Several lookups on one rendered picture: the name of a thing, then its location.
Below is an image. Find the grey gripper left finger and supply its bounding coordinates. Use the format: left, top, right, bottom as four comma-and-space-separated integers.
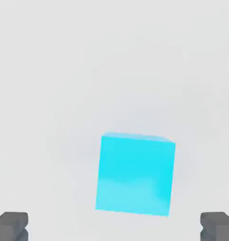
0, 211, 29, 241

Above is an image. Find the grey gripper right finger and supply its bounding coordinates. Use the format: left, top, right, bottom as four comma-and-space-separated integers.
200, 211, 229, 241

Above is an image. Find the small cyan cube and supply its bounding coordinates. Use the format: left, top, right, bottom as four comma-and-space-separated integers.
95, 132, 176, 217

